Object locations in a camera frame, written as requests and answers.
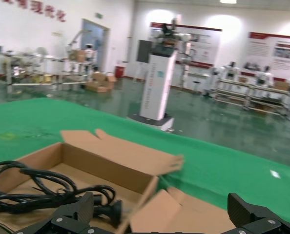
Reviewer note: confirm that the green exit sign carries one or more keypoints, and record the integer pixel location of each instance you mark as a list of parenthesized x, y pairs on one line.
[(99, 15)]

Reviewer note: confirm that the flat brown floor carton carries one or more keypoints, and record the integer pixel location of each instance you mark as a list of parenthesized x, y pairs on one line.
[(96, 87)]

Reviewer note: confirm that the small white tape strip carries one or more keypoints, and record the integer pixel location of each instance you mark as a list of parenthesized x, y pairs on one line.
[(275, 173)]

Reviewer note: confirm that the brown carton on rack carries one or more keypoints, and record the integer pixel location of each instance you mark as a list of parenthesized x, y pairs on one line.
[(77, 56)]

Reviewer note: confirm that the red fire extinguisher box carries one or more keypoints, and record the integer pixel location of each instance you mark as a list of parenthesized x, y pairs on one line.
[(120, 71)]

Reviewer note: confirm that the red white wall poster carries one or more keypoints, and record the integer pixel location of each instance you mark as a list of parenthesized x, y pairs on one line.
[(203, 46), (274, 51)]

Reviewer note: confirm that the white black humanoid robot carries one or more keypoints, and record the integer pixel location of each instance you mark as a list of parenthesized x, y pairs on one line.
[(265, 76), (230, 72)]

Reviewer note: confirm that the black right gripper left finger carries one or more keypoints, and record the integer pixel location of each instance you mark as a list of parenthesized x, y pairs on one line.
[(69, 219)]

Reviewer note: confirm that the white pipe shelving rack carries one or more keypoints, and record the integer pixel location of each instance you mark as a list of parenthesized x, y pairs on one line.
[(80, 70), (25, 65)]

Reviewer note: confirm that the open brown floor carton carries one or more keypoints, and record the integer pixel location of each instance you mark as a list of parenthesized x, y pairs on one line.
[(104, 79)]

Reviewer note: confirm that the black display board on stand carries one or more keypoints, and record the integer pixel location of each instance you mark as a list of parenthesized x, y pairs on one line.
[(143, 51)]

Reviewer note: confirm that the green table cloth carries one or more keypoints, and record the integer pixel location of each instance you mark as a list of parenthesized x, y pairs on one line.
[(233, 165)]

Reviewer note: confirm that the open brown cardboard box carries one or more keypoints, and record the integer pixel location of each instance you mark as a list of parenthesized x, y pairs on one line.
[(184, 214), (106, 161)]

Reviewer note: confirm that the blue grey doorway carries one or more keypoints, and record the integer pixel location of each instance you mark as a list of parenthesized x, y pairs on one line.
[(96, 44)]

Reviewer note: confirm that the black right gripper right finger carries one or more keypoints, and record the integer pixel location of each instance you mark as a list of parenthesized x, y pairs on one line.
[(254, 219)]

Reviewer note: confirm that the pipe frame workbench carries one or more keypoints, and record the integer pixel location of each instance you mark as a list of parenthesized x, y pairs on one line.
[(269, 97), (233, 92)]

